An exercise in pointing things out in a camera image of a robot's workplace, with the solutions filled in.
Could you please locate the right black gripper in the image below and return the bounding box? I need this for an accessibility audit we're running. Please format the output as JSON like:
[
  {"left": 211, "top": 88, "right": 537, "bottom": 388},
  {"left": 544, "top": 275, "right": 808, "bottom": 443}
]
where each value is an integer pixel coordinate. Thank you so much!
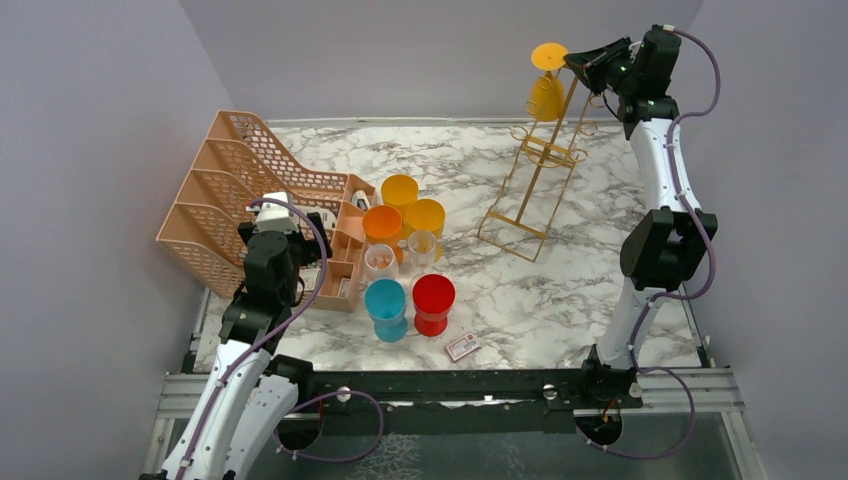
[{"left": 560, "top": 36, "right": 637, "bottom": 98}]

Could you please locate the yellow wine glass top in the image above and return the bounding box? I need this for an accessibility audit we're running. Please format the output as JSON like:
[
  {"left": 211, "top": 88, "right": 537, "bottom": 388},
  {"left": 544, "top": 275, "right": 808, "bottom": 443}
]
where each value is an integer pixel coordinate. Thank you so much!
[{"left": 525, "top": 42, "right": 568, "bottom": 122}]

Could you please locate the clear wine glass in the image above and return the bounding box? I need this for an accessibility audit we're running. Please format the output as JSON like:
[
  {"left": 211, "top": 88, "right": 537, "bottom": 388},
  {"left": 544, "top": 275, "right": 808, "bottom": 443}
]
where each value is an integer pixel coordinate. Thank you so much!
[
  {"left": 407, "top": 230, "right": 440, "bottom": 283},
  {"left": 364, "top": 244, "right": 399, "bottom": 282}
]

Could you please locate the orange plastic wine glass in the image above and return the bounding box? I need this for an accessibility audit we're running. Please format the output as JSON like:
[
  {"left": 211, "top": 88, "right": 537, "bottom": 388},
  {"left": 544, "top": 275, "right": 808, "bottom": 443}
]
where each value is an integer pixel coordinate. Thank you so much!
[{"left": 362, "top": 205, "right": 404, "bottom": 265}]

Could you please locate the blue plastic wine glass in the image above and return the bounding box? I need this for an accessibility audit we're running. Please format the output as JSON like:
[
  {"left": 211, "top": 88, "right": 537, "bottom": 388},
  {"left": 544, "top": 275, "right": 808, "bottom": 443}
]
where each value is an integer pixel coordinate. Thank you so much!
[{"left": 364, "top": 278, "right": 408, "bottom": 343}]

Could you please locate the yellow plastic wine glass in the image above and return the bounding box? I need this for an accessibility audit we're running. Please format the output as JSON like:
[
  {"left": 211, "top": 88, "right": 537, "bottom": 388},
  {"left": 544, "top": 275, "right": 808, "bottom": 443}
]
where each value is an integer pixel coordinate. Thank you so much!
[{"left": 380, "top": 174, "right": 419, "bottom": 219}]

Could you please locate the red plastic wine glass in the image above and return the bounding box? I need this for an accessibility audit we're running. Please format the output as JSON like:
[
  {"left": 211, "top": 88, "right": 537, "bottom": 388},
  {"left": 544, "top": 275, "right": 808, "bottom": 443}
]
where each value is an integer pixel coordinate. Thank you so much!
[{"left": 412, "top": 273, "right": 456, "bottom": 337}]

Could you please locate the red white staples box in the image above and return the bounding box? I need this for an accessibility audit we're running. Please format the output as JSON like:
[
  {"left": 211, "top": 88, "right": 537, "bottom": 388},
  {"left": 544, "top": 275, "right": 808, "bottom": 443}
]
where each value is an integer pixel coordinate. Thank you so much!
[{"left": 445, "top": 332, "right": 481, "bottom": 362}]

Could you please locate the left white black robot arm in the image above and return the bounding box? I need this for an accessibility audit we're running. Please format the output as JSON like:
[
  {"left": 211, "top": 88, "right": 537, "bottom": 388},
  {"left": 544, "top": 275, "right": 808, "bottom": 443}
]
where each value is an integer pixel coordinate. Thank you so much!
[{"left": 153, "top": 207, "right": 332, "bottom": 479}]

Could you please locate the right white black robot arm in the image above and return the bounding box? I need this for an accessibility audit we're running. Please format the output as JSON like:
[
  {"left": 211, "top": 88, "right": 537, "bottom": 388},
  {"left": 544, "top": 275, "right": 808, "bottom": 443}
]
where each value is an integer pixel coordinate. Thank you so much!
[{"left": 564, "top": 25, "right": 718, "bottom": 407}]

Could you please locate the white blue stapler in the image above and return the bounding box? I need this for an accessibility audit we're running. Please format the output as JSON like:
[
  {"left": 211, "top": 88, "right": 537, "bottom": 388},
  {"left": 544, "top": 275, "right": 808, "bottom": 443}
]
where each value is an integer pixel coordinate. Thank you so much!
[{"left": 351, "top": 190, "right": 371, "bottom": 212}]

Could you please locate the peach plastic file organizer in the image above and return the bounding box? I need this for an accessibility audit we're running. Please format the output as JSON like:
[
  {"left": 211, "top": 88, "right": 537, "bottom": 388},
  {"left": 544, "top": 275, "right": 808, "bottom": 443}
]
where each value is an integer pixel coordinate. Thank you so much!
[{"left": 156, "top": 110, "right": 376, "bottom": 312}]

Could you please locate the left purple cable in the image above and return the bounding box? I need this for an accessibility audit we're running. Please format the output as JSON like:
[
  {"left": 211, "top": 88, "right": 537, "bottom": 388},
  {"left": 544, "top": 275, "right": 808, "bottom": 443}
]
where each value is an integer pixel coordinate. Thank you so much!
[{"left": 175, "top": 197, "right": 386, "bottom": 480}]

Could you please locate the purple cable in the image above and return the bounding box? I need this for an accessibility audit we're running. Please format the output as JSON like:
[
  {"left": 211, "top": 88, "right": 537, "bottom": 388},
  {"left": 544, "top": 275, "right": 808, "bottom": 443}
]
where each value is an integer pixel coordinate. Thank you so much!
[
  {"left": 175, "top": 197, "right": 386, "bottom": 480},
  {"left": 572, "top": 27, "right": 722, "bottom": 462}
]

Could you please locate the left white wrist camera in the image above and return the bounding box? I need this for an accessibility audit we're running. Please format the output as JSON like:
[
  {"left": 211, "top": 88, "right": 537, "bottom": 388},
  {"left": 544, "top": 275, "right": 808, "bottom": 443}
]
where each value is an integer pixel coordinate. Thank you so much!
[{"left": 245, "top": 202, "right": 300, "bottom": 234}]

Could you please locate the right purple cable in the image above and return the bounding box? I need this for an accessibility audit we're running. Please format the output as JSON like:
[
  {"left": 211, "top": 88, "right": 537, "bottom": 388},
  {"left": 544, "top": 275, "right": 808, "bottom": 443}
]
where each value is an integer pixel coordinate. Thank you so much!
[{"left": 572, "top": 27, "right": 722, "bottom": 462}]

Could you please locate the gold wire wine glass rack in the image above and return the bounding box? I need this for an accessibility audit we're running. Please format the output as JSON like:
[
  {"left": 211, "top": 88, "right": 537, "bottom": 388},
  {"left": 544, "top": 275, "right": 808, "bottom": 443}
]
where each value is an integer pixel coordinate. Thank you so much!
[{"left": 477, "top": 64, "right": 600, "bottom": 262}]

